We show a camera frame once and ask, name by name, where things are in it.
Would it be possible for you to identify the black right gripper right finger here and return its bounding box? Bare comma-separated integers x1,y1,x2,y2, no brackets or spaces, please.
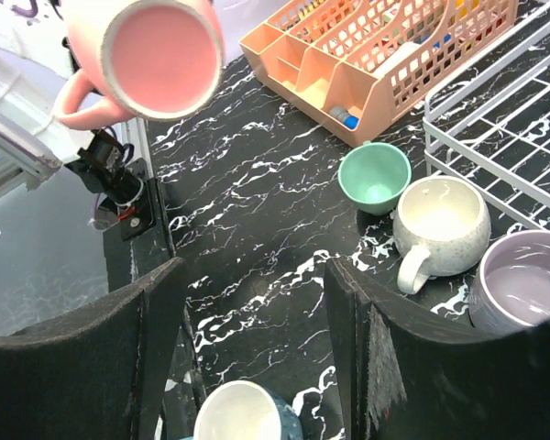
324,258,550,439

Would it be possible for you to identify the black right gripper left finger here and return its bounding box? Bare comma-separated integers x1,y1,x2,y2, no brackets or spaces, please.
0,258,186,439

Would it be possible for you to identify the teal green cup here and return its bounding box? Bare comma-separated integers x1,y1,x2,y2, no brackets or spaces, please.
337,141,412,216

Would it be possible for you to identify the pink mug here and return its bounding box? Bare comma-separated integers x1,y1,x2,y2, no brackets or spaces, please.
53,0,224,130

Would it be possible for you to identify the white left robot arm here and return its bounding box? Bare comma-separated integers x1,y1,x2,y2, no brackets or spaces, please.
0,1,146,207

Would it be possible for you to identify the lavender wide mug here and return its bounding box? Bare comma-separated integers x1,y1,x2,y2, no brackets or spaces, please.
468,230,550,335

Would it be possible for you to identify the cream speckled mug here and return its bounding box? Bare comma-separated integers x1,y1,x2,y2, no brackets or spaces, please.
393,175,491,295

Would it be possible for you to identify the blue capped small bottle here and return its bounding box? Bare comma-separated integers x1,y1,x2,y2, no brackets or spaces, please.
329,105,359,129

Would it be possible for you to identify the peach plastic file organizer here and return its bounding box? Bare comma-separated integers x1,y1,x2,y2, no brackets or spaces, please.
239,0,518,147

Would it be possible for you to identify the white mug blue handle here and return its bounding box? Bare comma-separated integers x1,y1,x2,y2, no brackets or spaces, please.
191,380,303,440

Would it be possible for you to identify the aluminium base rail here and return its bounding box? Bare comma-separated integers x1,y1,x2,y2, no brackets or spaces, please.
0,104,166,239

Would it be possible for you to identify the white wire dish rack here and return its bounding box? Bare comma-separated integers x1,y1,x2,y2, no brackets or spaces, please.
423,1,550,231

